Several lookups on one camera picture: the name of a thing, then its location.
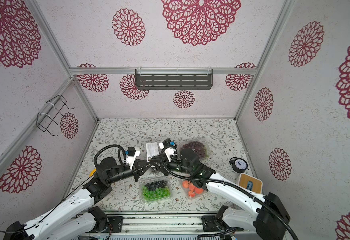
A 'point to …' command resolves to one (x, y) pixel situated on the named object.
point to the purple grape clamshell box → (202, 148)
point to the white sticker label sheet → (152, 150)
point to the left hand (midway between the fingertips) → (153, 164)
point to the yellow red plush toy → (92, 172)
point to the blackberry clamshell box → (155, 169)
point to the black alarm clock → (239, 165)
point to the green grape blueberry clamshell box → (155, 189)
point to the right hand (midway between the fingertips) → (151, 159)
